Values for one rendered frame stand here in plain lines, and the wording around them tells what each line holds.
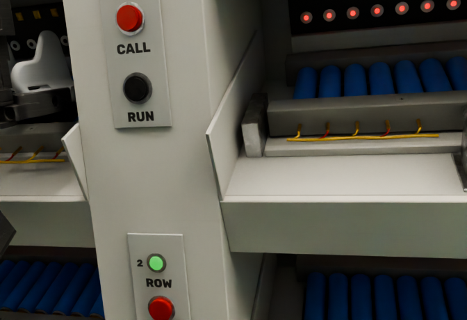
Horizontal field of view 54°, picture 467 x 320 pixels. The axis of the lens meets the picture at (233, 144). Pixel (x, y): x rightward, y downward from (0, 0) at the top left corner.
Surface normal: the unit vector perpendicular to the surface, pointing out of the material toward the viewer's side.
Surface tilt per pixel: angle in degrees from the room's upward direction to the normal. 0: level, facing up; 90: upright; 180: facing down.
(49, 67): 90
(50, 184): 21
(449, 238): 111
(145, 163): 90
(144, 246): 90
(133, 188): 90
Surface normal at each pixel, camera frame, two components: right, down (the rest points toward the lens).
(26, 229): -0.20, 0.53
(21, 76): 0.96, -0.02
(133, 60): -0.24, 0.18
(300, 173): -0.15, -0.85
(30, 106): 0.85, 0.04
